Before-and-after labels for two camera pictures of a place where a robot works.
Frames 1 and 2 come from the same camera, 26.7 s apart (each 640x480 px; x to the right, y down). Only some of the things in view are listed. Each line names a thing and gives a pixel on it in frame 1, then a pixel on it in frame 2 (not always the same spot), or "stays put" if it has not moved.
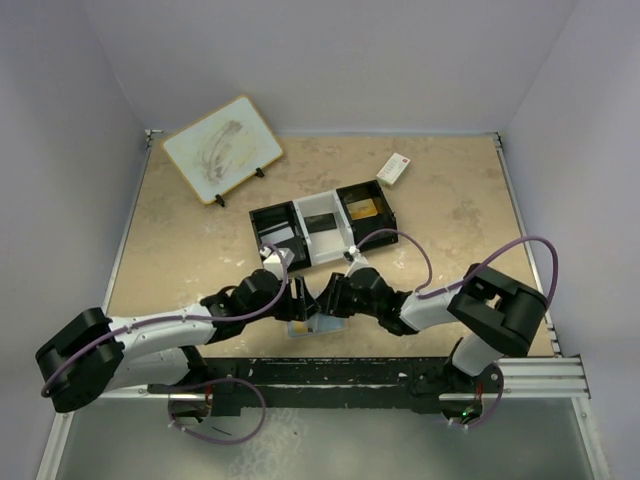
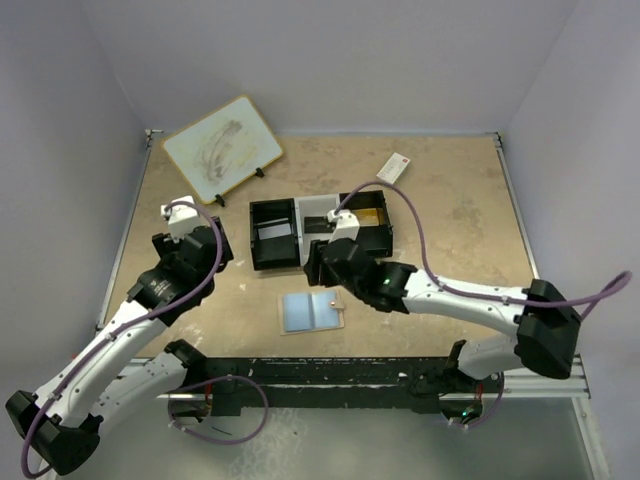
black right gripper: [331, 299] to [312, 268]
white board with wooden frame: [223, 149] stays put
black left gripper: [299, 307] to [166, 247]
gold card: [361, 209] to [368, 216]
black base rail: [273, 384] stays put
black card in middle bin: [320, 222] stays put
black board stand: [258, 172] stays put
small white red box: [392, 170] stays put
